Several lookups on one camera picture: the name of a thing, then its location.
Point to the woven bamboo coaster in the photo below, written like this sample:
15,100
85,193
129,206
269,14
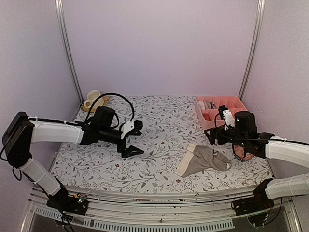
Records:
101,102

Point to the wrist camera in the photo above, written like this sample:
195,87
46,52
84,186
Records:
227,117
130,125

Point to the aluminium frame post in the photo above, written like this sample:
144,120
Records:
254,43
66,44

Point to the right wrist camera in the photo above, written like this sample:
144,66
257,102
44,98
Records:
227,117

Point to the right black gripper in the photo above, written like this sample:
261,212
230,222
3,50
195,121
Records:
212,138

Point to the floral tablecloth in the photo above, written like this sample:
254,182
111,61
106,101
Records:
170,123

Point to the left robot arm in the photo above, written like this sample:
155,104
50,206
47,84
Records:
26,135

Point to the white item in tray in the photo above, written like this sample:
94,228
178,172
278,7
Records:
201,105

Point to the cream ceramic mug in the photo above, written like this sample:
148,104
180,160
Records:
91,97

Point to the front aluminium rail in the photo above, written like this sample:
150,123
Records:
178,212

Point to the grey boxer briefs white trim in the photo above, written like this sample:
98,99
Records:
210,104

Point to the right aluminium frame post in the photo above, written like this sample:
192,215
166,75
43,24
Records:
254,43

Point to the red patterned bowl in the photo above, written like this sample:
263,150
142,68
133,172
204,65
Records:
240,153

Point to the pink divided organizer tray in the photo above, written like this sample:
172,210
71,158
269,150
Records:
233,103

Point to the taupe underwear cream waistband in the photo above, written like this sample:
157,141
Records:
200,157

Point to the red item in tray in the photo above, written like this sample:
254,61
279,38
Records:
206,117

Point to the left aluminium frame post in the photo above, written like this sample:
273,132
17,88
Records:
66,44

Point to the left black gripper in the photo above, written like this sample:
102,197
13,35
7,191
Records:
126,152

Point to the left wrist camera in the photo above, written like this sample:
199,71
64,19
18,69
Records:
130,125

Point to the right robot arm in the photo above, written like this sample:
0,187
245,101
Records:
240,130

